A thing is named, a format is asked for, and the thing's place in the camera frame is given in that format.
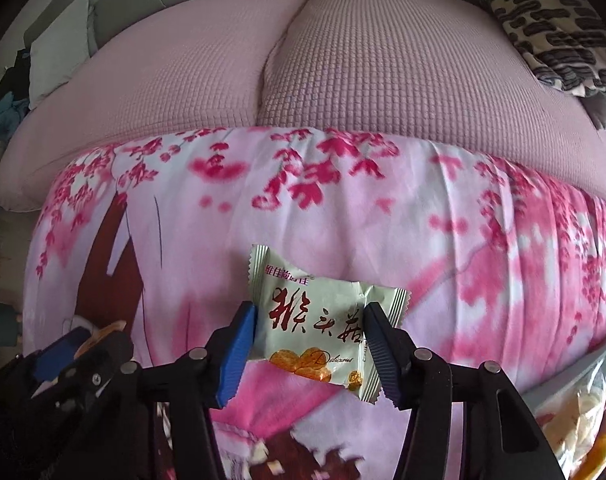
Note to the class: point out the blue cloth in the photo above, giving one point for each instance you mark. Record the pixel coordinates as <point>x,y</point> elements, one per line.
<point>3,112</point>

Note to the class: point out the black and white patterned pillow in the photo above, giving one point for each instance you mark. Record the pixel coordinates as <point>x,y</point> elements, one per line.
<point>558,35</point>

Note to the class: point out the pale green biscuit packet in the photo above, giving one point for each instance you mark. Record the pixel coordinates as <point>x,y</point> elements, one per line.
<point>323,320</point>

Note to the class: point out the light grey pillow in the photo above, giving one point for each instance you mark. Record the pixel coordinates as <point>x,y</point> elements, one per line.
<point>63,50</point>

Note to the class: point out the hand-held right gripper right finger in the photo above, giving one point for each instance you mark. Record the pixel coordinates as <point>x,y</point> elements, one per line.
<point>383,360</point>

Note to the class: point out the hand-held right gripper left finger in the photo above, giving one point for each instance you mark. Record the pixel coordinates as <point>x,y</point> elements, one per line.
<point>233,355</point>

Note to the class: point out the dark clothes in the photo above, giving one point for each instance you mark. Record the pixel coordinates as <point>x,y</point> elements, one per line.
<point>15,77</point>

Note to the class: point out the white bun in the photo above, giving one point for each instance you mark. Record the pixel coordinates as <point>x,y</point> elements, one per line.
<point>580,410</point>

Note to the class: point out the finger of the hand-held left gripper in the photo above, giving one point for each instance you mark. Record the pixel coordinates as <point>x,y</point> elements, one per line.
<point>108,365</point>
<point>58,360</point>

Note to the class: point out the teal cardboard box lid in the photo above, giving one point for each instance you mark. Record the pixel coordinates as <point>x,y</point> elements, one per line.
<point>553,382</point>

